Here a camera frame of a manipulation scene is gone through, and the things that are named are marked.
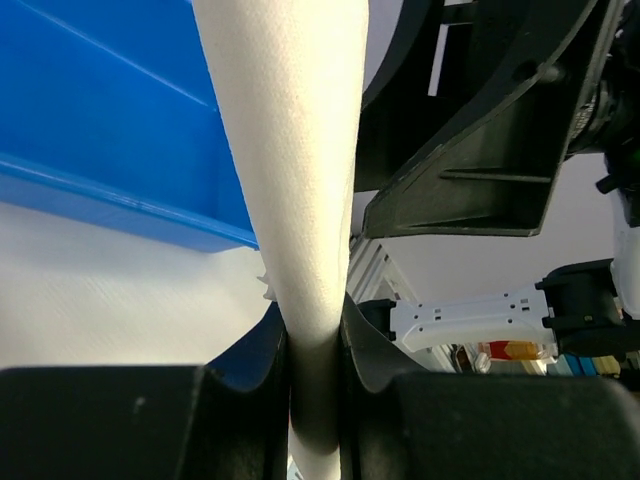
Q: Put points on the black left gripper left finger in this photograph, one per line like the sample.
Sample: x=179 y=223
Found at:
x=227 y=419

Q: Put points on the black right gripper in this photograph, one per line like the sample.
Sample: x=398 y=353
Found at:
x=482 y=159

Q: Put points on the blue plastic bin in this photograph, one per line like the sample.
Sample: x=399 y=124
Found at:
x=109 y=117

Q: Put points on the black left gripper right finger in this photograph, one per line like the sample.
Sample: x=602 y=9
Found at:
x=398 y=420

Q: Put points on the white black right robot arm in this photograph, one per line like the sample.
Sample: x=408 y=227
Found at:
x=588 y=309

